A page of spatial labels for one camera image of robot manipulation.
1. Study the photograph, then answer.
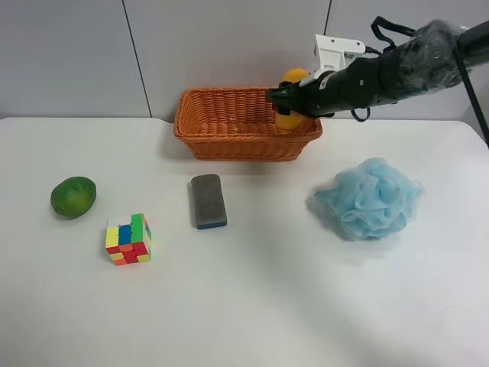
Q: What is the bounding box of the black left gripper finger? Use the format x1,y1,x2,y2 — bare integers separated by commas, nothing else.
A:
266,86,295,103

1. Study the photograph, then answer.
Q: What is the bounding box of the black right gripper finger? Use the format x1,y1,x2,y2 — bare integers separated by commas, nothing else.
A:
275,102,296,115

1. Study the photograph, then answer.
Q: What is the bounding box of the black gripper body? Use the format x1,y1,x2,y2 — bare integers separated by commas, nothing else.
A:
290,58,393,118

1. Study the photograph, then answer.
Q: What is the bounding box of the yellow orange mango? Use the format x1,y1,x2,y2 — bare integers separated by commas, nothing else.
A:
275,68,308,131

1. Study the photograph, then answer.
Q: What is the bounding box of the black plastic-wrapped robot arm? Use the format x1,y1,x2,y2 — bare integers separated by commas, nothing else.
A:
266,17,488,122

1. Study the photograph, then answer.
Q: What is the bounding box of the orange wicker basket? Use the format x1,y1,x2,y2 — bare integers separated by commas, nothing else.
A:
173,86,322,162

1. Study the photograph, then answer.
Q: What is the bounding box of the green lemon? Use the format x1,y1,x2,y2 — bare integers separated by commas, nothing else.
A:
50,177,97,219

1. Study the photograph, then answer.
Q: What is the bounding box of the blue mesh bath sponge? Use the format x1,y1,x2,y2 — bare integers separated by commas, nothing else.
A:
313,158,425,240

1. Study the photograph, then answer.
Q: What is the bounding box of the grey blue whiteboard eraser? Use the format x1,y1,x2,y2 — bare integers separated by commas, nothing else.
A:
190,174,228,230

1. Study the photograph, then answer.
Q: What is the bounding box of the multicoloured puzzle cube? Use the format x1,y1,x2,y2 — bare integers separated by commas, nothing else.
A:
105,213,152,266

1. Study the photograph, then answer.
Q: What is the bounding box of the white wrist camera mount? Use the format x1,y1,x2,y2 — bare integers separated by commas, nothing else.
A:
299,34,366,87

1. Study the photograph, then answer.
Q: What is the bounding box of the black cable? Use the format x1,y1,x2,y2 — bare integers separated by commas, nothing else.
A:
353,15,489,148

